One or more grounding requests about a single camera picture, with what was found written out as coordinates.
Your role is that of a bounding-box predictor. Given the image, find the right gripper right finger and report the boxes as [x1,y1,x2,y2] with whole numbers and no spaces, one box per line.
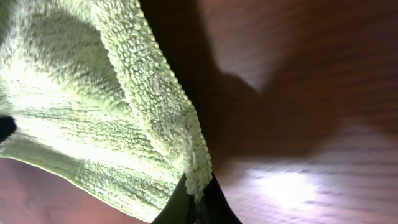
[152,175,242,224]

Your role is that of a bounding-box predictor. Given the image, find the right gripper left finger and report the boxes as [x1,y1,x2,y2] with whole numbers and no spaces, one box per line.
[0,116,17,142]

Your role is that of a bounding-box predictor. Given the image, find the light green cloth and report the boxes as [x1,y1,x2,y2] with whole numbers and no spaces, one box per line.
[1,0,212,222]

